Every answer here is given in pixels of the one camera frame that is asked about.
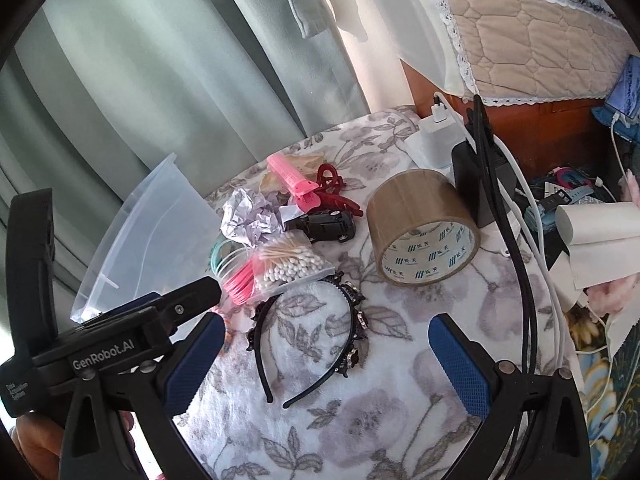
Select pink bangle stack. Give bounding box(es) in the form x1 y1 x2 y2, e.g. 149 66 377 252
220 259 255 306

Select teal bangle stack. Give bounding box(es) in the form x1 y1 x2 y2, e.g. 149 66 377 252
209 236 247 274

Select black lace headband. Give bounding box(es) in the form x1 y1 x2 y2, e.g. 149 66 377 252
246 271 369 408

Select cotton swab bag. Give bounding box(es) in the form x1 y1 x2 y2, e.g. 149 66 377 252
252 232 334 297

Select brown packing tape roll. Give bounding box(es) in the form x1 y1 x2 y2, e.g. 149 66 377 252
366 169 480 286

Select pink hair roller clip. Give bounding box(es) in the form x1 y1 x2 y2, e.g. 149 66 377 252
267 153 320 212

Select dark red claw clip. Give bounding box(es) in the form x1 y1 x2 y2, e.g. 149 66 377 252
314 162 363 217

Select left hand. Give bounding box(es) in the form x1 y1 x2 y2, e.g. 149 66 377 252
11 413 64 480

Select floral fleece blanket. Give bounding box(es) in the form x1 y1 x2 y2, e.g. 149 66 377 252
169 104 591 480

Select clear plastic storage bin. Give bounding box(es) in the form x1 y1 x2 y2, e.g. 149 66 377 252
70 154 220 323

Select white paper roll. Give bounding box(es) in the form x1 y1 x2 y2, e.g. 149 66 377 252
555 202 640 289

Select black power adapter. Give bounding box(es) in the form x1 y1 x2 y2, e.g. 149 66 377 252
451 141 518 229

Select cream lace scrunchie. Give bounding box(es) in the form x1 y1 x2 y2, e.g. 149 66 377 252
259 153 324 195

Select white power strip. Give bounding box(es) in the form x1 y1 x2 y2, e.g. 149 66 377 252
405 114 465 170

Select green curtain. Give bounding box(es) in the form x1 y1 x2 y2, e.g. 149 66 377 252
1 0 369 313

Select black cable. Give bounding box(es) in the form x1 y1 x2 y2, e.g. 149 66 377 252
470 93 542 376

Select white cable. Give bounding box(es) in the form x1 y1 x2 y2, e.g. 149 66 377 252
432 90 569 376

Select wooden bed frame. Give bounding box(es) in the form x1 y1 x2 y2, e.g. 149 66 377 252
399 58 616 181

